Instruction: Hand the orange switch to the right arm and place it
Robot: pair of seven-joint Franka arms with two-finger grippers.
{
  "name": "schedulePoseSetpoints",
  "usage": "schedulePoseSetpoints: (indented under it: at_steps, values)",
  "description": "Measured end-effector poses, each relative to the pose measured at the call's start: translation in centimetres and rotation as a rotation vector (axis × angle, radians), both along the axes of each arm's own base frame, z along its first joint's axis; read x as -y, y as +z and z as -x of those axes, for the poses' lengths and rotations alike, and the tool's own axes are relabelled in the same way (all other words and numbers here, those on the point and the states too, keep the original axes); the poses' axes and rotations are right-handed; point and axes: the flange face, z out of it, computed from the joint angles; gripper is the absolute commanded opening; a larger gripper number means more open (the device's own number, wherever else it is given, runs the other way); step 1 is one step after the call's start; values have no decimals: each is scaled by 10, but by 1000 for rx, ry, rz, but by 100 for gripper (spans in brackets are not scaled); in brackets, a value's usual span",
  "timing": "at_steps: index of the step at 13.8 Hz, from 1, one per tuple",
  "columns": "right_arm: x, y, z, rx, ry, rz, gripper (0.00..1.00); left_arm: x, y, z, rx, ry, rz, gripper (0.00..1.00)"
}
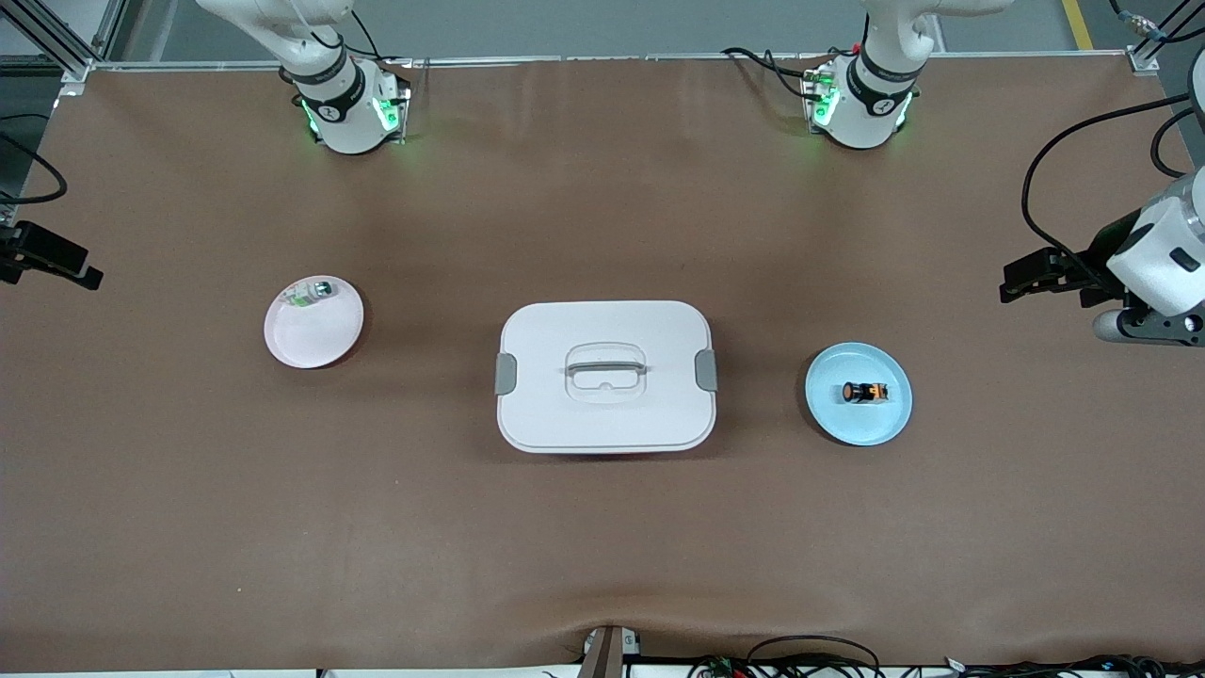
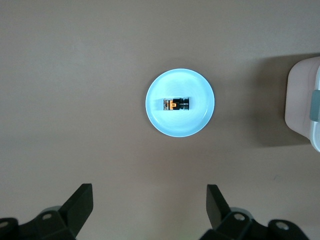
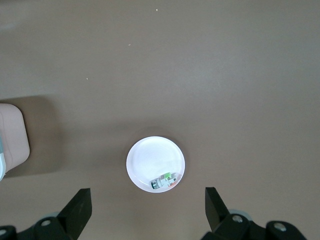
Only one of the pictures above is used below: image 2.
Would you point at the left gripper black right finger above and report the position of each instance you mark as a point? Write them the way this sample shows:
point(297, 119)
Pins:
point(220, 215)

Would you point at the orange and black switch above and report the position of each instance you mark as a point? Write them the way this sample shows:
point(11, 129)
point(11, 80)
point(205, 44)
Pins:
point(175, 104)

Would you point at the grey box latch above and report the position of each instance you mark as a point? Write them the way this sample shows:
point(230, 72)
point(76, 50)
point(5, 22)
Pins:
point(315, 105)

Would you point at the white lidded storage box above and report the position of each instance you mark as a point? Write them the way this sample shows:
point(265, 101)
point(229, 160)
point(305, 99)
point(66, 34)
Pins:
point(298, 100)

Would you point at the light blue round plate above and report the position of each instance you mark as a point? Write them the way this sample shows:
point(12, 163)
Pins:
point(180, 125)

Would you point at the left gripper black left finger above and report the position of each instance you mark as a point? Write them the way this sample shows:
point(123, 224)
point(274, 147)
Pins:
point(75, 212)

